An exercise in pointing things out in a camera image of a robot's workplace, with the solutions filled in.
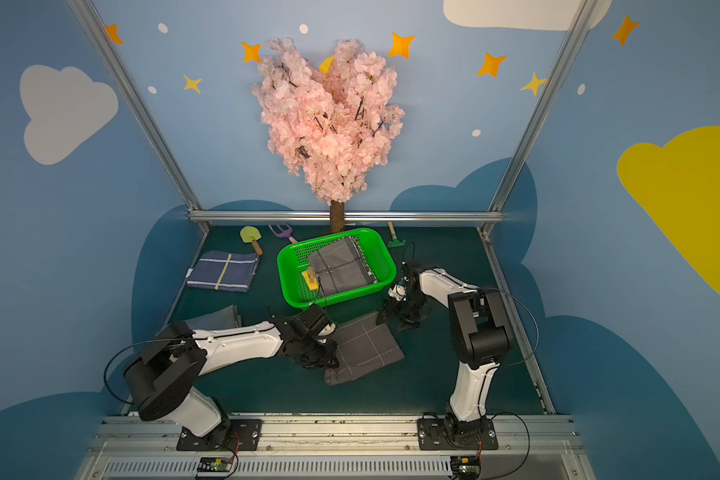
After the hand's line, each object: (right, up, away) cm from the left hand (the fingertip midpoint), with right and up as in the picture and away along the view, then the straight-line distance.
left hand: (341, 361), depth 85 cm
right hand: (+15, +10, +8) cm, 20 cm away
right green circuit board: (+32, -22, -12) cm, 41 cm away
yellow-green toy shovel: (-39, +39, +34) cm, 65 cm away
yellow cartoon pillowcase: (-12, +22, +19) cm, 31 cm away
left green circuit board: (-30, -21, -13) cm, 39 cm away
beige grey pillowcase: (-37, +10, +9) cm, 40 cm away
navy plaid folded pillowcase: (-45, +25, +23) cm, 56 cm away
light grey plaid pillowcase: (-2, +26, +20) cm, 33 cm away
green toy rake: (+19, +36, +30) cm, 51 cm away
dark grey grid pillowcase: (+6, +3, +4) cm, 8 cm away
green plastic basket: (-19, +29, +21) cm, 40 cm away
